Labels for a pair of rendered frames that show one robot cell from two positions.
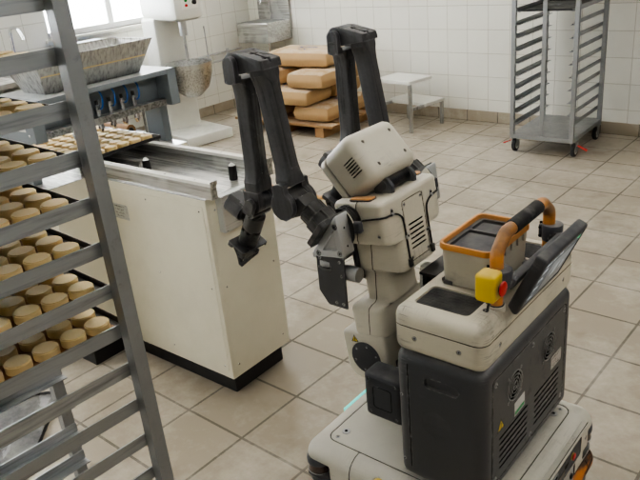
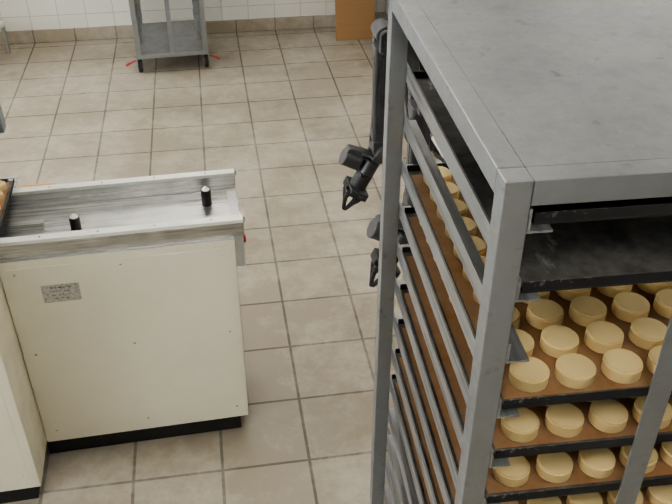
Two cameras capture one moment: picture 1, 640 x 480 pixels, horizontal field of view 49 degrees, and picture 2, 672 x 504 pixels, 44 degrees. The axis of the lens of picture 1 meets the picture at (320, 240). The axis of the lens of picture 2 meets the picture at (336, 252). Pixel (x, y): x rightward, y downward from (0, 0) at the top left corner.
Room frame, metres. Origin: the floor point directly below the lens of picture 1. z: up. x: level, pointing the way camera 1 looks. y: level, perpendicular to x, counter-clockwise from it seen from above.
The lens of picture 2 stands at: (0.81, 1.82, 2.23)
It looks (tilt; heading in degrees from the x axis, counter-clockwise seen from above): 35 degrees down; 308
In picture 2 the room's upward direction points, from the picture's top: straight up
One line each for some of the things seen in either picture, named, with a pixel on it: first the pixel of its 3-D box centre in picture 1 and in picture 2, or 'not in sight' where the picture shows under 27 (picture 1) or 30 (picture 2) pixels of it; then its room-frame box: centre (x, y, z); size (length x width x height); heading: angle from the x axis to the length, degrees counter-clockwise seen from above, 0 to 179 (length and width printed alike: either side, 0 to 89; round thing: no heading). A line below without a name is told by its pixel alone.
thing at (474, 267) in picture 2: not in sight; (451, 207); (1.31, 0.91, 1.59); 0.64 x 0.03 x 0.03; 136
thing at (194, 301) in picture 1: (191, 262); (135, 317); (2.68, 0.54, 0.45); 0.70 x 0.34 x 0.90; 49
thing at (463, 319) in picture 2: not in sight; (446, 257); (1.31, 0.91, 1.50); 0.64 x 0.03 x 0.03; 136
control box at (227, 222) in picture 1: (243, 204); (235, 227); (2.45, 0.27, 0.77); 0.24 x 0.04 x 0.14; 139
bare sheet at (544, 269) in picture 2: not in sight; (593, 150); (1.17, 0.78, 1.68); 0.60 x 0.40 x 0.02; 136
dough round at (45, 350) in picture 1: (46, 351); not in sight; (1.18, 0.55, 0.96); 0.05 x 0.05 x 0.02
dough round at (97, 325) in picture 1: (97, 326); not in sight; (1.26, 0.47, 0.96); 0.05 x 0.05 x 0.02
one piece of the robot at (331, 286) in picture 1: (360, 255); not in sight; (1.89, -0.11, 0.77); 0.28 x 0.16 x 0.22; 139
